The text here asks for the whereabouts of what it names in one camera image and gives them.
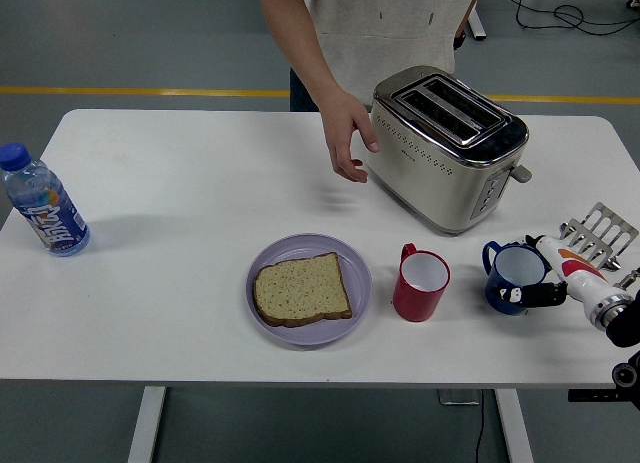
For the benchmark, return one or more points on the blue enamel mug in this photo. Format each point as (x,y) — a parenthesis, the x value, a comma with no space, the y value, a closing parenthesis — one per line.
(502,308)

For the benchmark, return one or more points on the black table control panel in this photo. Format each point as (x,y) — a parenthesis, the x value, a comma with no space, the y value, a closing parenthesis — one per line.
(590,396)

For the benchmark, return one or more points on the person's left forearm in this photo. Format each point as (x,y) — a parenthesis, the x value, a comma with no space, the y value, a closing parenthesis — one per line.
(470,8)

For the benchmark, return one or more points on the grey bracket under table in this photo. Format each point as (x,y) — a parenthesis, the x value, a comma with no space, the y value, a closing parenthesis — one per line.
(457,398)

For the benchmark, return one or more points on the black wristwatch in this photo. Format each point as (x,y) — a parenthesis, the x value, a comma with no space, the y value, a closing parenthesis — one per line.
(460,39)

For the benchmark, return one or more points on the person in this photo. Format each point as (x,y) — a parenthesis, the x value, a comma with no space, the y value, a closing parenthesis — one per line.
(390,28)

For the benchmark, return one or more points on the person's right forearm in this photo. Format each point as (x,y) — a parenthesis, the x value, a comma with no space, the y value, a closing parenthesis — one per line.
(300,43)

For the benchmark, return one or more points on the lilac plate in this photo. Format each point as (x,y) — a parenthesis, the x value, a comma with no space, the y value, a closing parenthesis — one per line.
(360,283)

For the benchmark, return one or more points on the person's right hand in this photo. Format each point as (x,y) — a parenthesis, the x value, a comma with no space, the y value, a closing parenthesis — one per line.
(342,128)

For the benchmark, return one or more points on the silver metal toast rack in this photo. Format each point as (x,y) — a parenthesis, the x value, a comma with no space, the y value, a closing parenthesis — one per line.
(607,228)

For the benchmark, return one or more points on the cream and chrome toaster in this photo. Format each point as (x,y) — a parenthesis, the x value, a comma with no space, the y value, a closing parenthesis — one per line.
(425,183)

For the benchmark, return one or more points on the red enamel mug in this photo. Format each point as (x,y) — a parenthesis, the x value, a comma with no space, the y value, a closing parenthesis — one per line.
(415,303)

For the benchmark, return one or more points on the brown bread slice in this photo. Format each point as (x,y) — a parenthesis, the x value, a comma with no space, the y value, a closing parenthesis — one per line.
(300,290)

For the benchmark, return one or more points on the white background table leg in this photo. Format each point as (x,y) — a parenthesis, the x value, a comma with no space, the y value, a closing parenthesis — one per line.
(477,28)

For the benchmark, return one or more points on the blue-capped water bottle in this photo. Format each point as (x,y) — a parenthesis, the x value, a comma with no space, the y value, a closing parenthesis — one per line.
(55,223)

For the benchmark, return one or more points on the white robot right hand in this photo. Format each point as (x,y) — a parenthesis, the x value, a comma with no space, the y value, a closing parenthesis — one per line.
(575,273)

